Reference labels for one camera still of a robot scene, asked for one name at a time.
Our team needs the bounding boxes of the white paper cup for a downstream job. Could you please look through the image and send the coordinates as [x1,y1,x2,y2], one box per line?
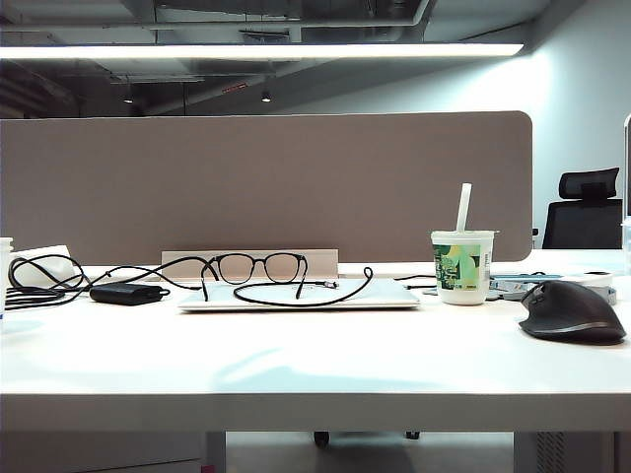
[0,236,16,315]

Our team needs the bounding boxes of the long ceiling light strip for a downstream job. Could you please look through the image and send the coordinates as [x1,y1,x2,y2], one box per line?
[0,41,526,61]

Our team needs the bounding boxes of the black charger cable with plug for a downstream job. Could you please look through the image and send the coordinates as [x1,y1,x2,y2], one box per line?
[234,266,375,308]

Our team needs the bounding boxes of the black computer mouse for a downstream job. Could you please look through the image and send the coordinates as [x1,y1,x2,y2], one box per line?
[518,279,628,346]

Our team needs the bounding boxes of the white drink cup green label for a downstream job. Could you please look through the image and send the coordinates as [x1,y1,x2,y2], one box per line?
[431,230,500,306]

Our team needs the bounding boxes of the thick black power cord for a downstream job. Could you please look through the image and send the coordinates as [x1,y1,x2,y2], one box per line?
[7,254,93,310]

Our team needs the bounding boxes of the silver closed laptop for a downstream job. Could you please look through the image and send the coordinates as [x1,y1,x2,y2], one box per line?
[176,276,424,312]

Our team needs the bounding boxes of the white plastic device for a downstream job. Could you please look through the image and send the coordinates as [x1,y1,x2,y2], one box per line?
[12,243,86,289]

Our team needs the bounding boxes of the thin black adapter cable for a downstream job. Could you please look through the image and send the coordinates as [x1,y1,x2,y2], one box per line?
[91,254,221,296]

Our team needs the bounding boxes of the brown desk partition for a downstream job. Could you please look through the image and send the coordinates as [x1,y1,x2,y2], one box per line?
[0,109,535,266]

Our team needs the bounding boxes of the black power adapter brick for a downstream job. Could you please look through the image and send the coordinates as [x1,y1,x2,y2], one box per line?
[89,282,173,306]

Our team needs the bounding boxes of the narrow white desk leg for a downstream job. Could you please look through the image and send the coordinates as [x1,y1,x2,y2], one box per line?
[204,432,228,473]

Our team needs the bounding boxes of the black mesh office chair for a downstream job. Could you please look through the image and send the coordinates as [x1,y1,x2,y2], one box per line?
[541,166,625,250]

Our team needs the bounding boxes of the black-rimmed eyeglasses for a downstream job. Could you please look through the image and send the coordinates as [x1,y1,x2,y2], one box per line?
[200,251,310,302]

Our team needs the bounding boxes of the wide white desk leg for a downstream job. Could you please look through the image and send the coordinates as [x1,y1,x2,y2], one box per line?
[512,432,617,473]

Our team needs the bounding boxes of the clear plastic food container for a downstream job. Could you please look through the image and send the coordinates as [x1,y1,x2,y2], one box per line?
[619,218,631,276]

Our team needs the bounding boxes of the white drinking straw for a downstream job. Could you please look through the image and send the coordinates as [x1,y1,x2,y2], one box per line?
[456,182,474,233]

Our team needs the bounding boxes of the short black hub cable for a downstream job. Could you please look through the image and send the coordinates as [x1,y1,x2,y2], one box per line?
[393,274,440,290]

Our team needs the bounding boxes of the blue-grey USB hub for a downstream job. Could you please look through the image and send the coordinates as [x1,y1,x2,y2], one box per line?
[492,272,563,282]

